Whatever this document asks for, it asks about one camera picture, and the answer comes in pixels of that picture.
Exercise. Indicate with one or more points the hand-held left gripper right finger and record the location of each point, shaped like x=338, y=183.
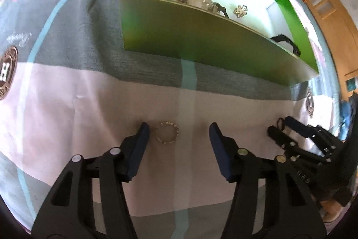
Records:
x=221, y=152

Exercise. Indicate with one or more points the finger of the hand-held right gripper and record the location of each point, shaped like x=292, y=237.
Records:
x=282, y=141
x=299, y=127

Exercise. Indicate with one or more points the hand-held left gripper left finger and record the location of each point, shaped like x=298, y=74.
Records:
x=139, y=149

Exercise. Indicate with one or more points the green cardboard box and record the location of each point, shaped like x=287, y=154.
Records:
x=195, y=31

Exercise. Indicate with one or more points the person's right hand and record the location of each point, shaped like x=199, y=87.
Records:
x=332, y=211

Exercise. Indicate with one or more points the blue cloth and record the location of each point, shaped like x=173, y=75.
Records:
x=348, y=115

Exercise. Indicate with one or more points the printed bed sheet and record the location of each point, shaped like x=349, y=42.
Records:
x=84, y=87

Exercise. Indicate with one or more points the wooden panelled door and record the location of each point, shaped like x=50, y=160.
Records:
x=335, y=31

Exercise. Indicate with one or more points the silver flower brooch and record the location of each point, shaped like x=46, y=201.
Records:
x=240, y=11

